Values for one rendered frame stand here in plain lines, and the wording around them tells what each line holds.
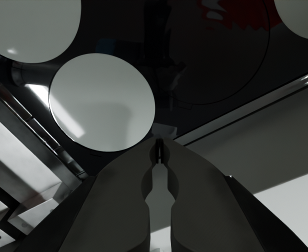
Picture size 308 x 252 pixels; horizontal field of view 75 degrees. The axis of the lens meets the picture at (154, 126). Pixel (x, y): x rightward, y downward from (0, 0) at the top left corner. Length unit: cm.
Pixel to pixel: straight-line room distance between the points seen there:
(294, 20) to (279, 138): 10
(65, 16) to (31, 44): 4
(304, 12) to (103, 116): 19
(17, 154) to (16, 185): 5
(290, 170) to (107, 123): 16
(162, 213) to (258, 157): 10
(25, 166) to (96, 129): 12
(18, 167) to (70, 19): 20
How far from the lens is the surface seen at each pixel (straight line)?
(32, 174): 31
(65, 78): 20
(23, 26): 21
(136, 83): 19
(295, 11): 21
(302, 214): 21
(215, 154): 22
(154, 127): 20
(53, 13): 20
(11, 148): 30
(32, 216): 32
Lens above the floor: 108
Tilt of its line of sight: 63 degrees down
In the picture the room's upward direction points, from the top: 178 degrees counter-clockwise
